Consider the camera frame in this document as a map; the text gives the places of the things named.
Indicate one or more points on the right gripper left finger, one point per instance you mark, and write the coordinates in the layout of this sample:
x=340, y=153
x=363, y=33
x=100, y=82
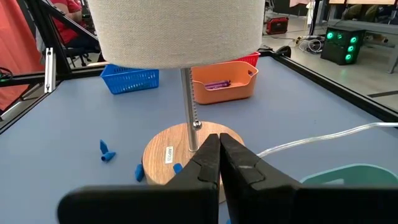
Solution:
x=140, y=207

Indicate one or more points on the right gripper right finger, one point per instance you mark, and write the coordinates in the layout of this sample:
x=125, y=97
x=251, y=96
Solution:
x=311, y=207

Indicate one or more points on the blue eraser cap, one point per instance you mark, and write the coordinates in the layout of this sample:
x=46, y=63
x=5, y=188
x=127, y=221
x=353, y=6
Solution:
x=177, y=168
x=104, y=146
x=108, y=155
x=139, y=173

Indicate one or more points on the teal plastic bin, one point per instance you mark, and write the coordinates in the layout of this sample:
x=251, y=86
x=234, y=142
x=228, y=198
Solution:
x=351, y=175

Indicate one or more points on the round wooden lamp base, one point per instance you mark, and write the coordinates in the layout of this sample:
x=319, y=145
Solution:
x=161, y=146

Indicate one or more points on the metal lamp pole with socket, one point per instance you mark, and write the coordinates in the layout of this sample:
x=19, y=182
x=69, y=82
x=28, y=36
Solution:
x=189, y=109

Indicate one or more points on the blue plastic basket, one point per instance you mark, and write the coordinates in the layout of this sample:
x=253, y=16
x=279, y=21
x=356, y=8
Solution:
x=130, y=82

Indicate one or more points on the orange plastic bin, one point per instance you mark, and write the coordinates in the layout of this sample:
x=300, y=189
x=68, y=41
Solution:
x=224, y=93

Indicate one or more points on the purple crayon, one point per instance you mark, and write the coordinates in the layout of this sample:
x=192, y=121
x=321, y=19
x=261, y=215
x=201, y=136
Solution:
x=219, y=86
x=217, y=83

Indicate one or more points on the black clamp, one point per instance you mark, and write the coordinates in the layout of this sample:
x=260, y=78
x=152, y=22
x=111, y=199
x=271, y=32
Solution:
x=283, y=51

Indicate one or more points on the red plastic basket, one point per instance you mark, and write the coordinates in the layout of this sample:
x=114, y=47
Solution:
x=250, y=59

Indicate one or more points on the black office chair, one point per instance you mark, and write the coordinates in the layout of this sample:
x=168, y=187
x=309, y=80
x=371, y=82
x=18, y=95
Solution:
x=79, y=54

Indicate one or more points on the aluminium bar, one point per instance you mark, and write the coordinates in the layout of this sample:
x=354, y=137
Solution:
x=49, y=70

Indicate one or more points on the computer tower with green lights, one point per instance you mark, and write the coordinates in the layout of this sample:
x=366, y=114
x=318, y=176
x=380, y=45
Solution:
x=342, y=45

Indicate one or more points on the white lampshade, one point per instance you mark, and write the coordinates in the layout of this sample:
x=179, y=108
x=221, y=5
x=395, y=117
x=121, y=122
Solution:
x=177, y=31

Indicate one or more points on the red portable box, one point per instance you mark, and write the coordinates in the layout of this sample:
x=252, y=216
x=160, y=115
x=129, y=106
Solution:
x=276, y=25

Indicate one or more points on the person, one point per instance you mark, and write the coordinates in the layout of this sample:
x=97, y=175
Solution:
x=70, y=21

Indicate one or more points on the orange curtain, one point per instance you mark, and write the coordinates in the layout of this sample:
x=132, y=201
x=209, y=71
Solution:
x=15, y=46

